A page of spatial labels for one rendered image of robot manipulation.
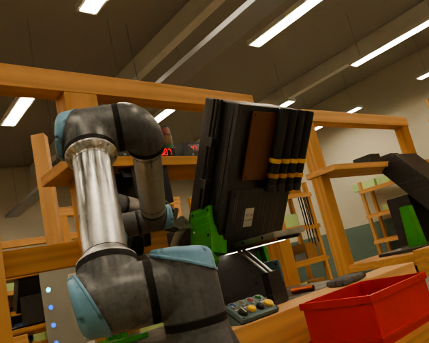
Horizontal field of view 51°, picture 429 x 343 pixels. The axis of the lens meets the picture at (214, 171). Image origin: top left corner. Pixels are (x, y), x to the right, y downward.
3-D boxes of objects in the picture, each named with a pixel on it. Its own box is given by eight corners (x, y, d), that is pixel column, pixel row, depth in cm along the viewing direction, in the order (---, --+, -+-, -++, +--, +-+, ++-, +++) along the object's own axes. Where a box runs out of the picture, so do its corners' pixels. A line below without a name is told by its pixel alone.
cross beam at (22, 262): (262, 231, 234) (258, 215, 236) (-2, 279, 146) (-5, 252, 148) (255, 233, 237) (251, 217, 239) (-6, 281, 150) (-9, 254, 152)
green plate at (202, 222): (230, 268, 150) (227, 208, 158) (211, 265, 145) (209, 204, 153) (209, 272, 158) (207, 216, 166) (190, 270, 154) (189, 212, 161)
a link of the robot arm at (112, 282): (161, 308, 73) (114, 91, 105) (67, 332, 70) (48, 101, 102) (163, 333, 82) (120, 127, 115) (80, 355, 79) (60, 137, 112)
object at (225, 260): (267, 297, 181) (247, 215, 188) (212, 315, 160) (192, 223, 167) (237, 301, 194) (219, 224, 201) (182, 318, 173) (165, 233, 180)
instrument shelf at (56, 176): (249, 162, 212) (247, 155, 213) (67, 167, 151) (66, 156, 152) (215, 178, 230) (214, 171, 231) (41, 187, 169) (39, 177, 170)
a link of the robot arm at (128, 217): (138, 229, 129) (133, 201, 136) (99, 237, 127) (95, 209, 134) (141, 245, 135) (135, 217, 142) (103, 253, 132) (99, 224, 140)
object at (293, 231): (305, 235, 154) (303, 226, 154) (275, 241, 143) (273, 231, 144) (231, 254, 181) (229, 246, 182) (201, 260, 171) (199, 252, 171)
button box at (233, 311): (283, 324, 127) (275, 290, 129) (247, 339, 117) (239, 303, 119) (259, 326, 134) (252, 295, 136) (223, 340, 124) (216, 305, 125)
